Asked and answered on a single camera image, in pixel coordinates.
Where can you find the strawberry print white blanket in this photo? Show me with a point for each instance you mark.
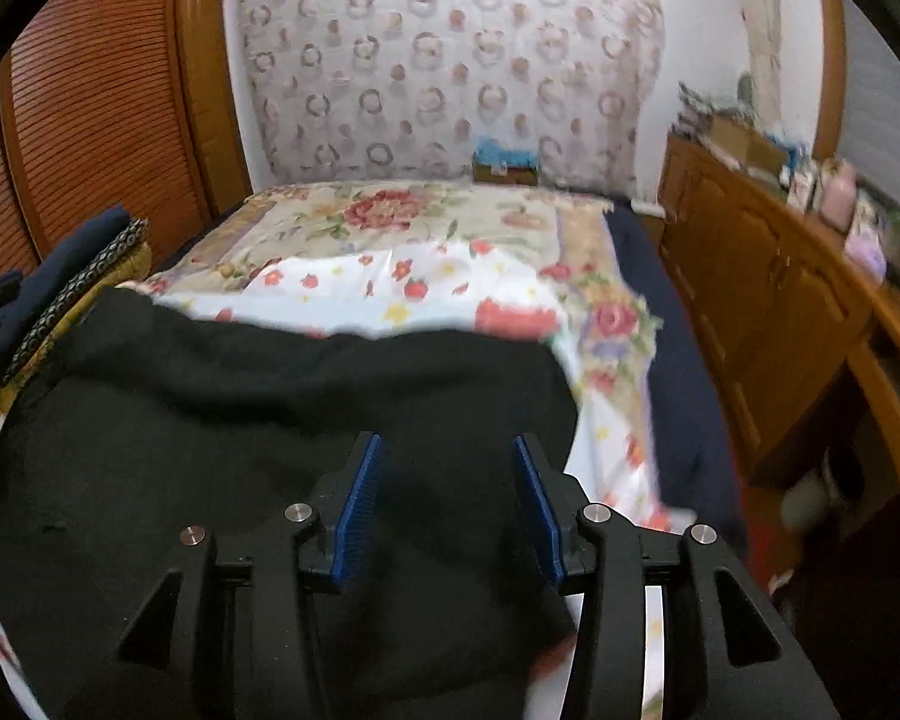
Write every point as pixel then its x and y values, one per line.
pixel 435 292

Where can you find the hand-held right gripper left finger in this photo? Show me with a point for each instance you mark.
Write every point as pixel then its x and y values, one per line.
pixel 356 517

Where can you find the gold patterned folded cloth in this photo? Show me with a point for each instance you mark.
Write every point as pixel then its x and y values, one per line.
pixel 101 270

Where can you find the black printed t-shirt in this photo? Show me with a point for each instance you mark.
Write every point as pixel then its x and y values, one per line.
pixel 232 480

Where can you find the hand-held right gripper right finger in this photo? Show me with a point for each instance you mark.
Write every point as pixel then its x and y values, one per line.
pixel 540 514

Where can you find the beige tied curtain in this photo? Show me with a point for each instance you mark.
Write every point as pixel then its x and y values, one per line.
pixel 765 37

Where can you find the circle-patterned sheer curtain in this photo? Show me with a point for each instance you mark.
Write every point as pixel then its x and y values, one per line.
pixel 450 67

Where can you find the stack of folded towels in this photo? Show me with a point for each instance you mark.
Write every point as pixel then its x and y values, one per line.
pixel 694 109

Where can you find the grey window blind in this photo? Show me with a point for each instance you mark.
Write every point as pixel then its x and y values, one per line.
pixel 885 112

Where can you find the wooden louvered wardrobe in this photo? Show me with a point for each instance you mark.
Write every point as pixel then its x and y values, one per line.
pixel 97 105

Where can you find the pink thermos jug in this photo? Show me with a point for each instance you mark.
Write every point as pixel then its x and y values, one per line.
pixel 840 195

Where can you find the navy bed sheet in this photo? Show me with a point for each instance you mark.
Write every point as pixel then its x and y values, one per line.
pixel 682 360

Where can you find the purple tissue pack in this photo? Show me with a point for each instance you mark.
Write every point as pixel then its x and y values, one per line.
pixel 870 247

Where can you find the floral bedsheet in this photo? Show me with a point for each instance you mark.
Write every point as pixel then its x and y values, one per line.
pixel 390 221

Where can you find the flat brown cardboard box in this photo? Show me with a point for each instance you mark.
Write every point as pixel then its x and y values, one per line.
pixel 746 144

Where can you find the stack of folded dark clothes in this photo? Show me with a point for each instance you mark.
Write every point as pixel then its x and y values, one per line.
pixel 52 262

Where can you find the wooden sideboard cabinet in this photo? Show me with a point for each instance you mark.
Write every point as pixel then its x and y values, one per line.
pixel 765 300

